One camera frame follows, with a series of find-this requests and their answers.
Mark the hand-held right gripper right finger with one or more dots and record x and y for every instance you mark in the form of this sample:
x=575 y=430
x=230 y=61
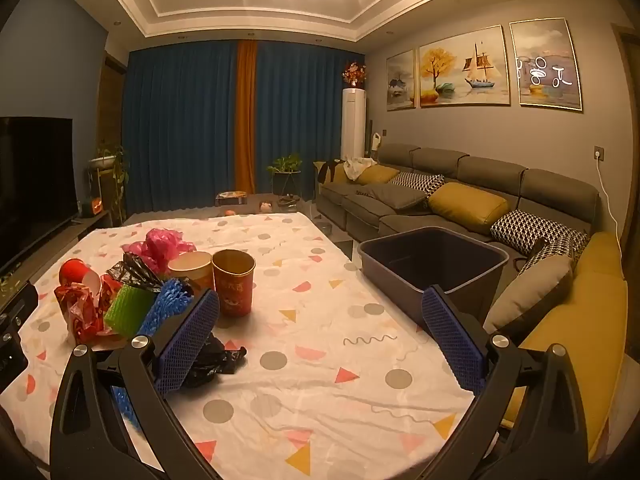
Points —
x=452 y=340

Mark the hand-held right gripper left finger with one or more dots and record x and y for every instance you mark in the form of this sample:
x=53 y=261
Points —
x=187 y=340

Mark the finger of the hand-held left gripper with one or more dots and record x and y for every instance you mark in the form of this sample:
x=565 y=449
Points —
x=20 y=300

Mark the black plastic bag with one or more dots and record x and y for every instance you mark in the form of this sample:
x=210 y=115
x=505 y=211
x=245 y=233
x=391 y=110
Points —
x=220 y=360
x=135 y=270

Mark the blue foam net sleeve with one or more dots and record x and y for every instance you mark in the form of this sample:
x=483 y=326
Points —
x=167 y=300

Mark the red printed plastic bag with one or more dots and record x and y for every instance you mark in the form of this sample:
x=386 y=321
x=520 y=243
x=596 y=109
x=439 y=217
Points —
x=75 y=310

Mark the plain red paper cup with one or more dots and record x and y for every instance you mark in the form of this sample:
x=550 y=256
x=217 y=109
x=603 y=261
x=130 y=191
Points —
x=72 y=270

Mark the green foam net sleeve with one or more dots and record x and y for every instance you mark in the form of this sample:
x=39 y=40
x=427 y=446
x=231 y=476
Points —
x=127 y=310

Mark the red gold printed paper cup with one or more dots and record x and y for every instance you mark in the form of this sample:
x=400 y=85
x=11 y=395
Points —
x=232 y=290

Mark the beige paper cup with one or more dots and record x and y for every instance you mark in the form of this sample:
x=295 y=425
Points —
x=190 y=265

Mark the grey plastic bin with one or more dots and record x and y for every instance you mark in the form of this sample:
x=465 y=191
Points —
x=390 y=285

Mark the red shiny wrapper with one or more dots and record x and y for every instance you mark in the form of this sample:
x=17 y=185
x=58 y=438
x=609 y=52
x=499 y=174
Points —
x=110 y=300

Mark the pink plastic bag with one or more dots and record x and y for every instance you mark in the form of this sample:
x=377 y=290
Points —
x=165 y=242

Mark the grey television cabinet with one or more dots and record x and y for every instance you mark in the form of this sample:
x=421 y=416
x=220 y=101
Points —
x=65 y=235

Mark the grey pillow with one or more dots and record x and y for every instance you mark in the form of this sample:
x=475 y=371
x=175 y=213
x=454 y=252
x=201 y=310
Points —
x=397 y=197
x=530 y=300

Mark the black television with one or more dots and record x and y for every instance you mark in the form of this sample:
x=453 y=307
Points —
x=35 y=185

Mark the orange lit speaker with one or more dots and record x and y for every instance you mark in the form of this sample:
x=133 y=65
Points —
x=93 y=207

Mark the patterned white tablecloth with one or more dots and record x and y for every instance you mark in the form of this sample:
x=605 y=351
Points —
x=310 y=360

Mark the black white patterned pillow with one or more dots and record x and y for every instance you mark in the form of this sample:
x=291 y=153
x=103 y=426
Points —
x=550 y=257
x=417 y=182
x=535 y=227

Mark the grey coffee table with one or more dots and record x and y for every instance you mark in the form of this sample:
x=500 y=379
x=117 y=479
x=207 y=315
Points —
x=190 y=210

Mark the large yellow seat cushion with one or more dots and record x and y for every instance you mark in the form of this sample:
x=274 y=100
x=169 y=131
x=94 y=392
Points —
x=585 y=340

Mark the yellow pillow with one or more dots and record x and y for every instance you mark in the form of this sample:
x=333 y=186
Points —
x=467 y=207
x=377 y=175

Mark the printed flat box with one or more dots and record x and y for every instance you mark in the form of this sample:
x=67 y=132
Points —
x=231 y=197

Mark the pig toy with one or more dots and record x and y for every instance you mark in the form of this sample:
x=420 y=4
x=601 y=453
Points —
x=265 y=207

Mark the trailing plant on stand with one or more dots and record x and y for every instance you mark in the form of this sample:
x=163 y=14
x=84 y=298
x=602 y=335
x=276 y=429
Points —
x=107 y=170

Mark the grey sectional sofa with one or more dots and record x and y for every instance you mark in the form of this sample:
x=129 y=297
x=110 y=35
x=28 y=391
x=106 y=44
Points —
x=490 y=170

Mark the green plant in dark pot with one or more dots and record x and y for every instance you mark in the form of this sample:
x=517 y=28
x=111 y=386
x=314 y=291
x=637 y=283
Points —
x=286 y=172

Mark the white cloth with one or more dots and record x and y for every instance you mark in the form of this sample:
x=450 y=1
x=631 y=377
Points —
x=357 y=167

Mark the white plastic jug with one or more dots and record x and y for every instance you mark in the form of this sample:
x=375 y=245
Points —
x=376 y=141

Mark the blue curtain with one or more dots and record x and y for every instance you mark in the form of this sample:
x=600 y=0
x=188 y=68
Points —
x=305 y=110
x=180 y=125

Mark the orange curtain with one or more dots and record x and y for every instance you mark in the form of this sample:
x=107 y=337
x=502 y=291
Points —
x=246 y=120

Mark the white standing air conditioner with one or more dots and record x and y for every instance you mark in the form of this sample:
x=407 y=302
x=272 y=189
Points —
x=353 y=125

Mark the small landscape painting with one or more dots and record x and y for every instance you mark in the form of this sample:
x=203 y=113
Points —
x=401 y=82

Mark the wide sailboat painting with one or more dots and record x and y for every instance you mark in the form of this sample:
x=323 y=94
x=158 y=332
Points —
x=462 y=70

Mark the artificial flower bouquet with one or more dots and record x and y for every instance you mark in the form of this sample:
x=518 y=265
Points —
x=354 y=75

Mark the tall framed painting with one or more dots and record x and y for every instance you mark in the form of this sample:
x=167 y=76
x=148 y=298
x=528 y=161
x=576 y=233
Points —
x=547 y=65

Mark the wall socket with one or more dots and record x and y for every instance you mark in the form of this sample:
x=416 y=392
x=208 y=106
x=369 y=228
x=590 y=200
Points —
x=598 y=154

